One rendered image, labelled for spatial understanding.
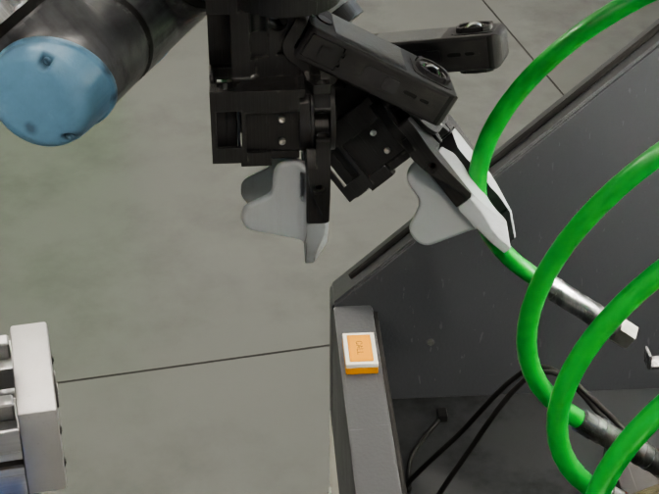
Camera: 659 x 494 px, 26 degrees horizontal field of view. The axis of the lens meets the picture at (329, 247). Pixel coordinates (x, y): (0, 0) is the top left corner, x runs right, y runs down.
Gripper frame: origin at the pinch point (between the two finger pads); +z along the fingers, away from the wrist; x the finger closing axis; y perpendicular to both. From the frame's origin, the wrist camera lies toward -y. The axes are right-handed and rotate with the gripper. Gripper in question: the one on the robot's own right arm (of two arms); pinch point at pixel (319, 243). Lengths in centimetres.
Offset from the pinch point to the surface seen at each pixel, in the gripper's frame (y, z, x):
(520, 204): -21.1, 15.7, -31.0
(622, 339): -23.3, 10.6, -1.6
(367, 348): -5.7, 25.3, -21.8
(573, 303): -19.3, 7.4, -2.1
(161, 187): 26, 122, -224
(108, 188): 39, 122, -224
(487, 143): -12.2, -6.0, -3.0
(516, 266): -14.9, 4.3, -2.8
